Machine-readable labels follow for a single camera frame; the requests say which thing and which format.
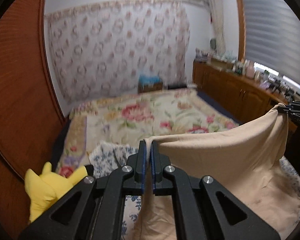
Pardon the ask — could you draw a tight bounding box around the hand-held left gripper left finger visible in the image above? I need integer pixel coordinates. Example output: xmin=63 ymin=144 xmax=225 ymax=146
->
xmin=17 ymin=140 xmax=148 ymax=240

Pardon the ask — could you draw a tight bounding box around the stack of magazines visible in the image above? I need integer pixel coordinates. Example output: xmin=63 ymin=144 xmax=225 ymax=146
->
xmin=195 ymin=49 xmax=210 ymax=63

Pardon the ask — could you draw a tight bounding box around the grey window blind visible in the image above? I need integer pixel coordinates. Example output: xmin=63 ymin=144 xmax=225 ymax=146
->
xmin=240 ymin=0 xmax=300 ymax=80

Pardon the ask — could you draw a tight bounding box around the pink bottle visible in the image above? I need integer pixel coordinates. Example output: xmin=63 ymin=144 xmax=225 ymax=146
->
xmin=245 ymin=61 xmax=255 ymax=79

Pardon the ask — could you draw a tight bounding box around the wooden cabinet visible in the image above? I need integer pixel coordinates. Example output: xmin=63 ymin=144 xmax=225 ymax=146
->
xmin=192 ymin=61 xmax=298 ymax=130

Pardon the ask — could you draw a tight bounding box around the peach printed t-shirt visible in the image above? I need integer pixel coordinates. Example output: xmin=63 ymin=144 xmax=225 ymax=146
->
xmin=134 ymin=102 xmax=300 ymax=240

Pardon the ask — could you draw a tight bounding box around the wooden window frame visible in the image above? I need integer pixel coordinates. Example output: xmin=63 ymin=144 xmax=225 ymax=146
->
xmin=234 ymin=0 xmax=248 ymax=63

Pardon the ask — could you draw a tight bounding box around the beige box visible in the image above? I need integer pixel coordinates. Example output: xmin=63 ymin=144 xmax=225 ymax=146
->
xmin=211 ymin=56 xmax=234 ymax=69

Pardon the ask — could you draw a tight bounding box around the floral blanket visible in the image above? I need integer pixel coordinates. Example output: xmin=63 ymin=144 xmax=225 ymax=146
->
xmin=57 ymin=89 xmax=240 ymax=178

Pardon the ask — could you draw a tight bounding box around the circle print sheer curtain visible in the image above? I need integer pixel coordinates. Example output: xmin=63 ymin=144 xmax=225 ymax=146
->
xmin=44 ymin=0 xmax=193 ymax=105

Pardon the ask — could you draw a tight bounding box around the blue floral bed sheet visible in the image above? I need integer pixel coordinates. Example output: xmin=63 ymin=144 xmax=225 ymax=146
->
xmin=89 ymin=141 xmax=300 ymax=240

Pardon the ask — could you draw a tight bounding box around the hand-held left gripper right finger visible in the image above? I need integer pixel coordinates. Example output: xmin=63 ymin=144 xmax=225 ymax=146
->
xmin=150 ymin=140 xmax=282 ymax=240

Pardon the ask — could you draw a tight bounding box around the beige window curtain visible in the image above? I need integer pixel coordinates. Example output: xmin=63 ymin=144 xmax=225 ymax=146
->
xmin=206 ymin=0 xmax=227 ymax=53

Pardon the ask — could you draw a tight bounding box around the yellow plush toy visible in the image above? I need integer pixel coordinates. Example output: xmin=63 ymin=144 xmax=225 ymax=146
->
xmin=24 ymin=162 xmax=89 ymax=224

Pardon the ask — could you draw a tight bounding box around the wooden louvred wardrobe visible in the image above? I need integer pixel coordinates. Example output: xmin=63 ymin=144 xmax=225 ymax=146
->
xmin=0 ymin=0 xmax=67 ymax=233

